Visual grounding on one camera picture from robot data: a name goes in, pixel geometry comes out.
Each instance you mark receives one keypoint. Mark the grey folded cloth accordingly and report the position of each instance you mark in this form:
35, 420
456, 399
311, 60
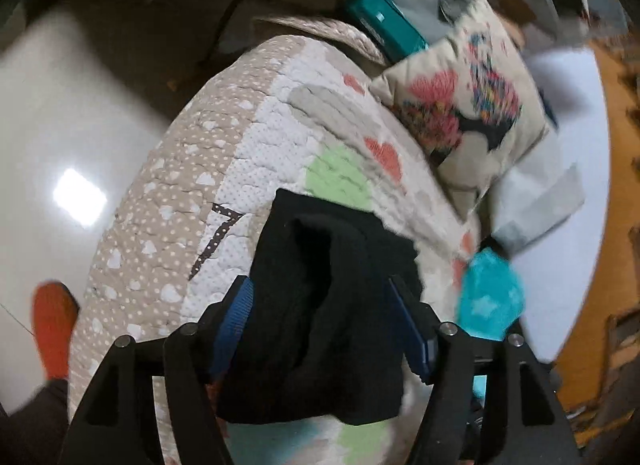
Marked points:
535, 195

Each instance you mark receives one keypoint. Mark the black pants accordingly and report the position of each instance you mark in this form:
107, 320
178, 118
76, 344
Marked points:
325, 320

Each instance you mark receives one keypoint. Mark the teal tissue packet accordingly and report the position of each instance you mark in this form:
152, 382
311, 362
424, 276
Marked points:
385, 25

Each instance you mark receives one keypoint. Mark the floral silhouette print cushion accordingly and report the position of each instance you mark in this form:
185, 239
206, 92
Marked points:
490, 95

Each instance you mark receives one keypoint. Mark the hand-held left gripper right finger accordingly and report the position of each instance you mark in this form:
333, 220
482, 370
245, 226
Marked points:
410, 325

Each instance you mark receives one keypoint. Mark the quilted patchwork bed cover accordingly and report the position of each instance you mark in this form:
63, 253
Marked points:
175, 195

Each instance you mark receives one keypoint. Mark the teal and white fleece blanket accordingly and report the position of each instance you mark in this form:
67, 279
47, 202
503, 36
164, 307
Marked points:
490, 295

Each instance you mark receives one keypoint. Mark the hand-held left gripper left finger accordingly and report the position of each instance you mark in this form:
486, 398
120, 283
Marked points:
235, 315

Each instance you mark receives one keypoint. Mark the person's orange slipper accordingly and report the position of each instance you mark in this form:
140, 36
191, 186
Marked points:
52, 330

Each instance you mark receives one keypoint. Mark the person's dark trouser leg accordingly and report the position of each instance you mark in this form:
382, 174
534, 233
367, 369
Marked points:
30, 425

